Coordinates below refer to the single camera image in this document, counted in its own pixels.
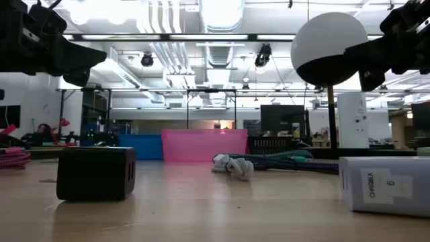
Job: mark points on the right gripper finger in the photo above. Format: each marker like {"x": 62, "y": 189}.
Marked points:
{"x": 371, "y": 80}
{"x": 376, "y": 55}

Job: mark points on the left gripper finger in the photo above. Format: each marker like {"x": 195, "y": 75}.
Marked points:
{"x": 77, "y": 55}
{"x": 78, "y": 78}

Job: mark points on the black charger cube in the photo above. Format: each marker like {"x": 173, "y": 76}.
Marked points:
{"x": 94, "y": 174}

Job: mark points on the pens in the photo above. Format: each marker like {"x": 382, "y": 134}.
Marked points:
{"x": 302, "y": 166}

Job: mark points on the white labelled charger block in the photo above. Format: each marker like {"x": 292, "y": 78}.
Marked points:
{"x": 403, "y": 188}

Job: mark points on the red background robot arm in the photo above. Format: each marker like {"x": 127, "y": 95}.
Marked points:
{"x": 64, "y": 122}

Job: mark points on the blue plastic bin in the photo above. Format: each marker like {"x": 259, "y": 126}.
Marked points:
{"x": 141, "y": 147}

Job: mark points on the pink translucent bin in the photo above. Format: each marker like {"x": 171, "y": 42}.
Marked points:
{"x": 201, "y": 144}

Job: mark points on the black shelf rack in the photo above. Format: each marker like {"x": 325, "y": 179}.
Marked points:
{"x": 95, "y": 111}

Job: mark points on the white column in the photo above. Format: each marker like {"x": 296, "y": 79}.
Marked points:
{"x": 352, "y": 121}

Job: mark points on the white globe lamp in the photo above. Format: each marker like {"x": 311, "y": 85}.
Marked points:
{"x": 319, "y": 40}

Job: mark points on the black computer monitor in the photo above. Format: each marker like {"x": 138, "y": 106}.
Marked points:
{"x": 421, "y": 117}
{"x": 282, "y": 119}

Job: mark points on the black ceiling spotlight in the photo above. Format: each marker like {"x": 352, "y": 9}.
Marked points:
{"x": 147, "y": 60}
{"x": 263, "y": 55}

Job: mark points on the yellow labelled canister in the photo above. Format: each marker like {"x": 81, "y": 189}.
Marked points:
{"x": 295, "y": 131}

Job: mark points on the black overhead crossbar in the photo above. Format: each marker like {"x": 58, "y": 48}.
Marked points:
{"x": 208, "y": 37}

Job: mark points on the black table frame rail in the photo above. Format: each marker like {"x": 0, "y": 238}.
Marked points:
{"x": 386, "y": 153}

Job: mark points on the black wall screen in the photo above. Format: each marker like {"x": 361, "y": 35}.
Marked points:
{"x": 10, "y": 117}

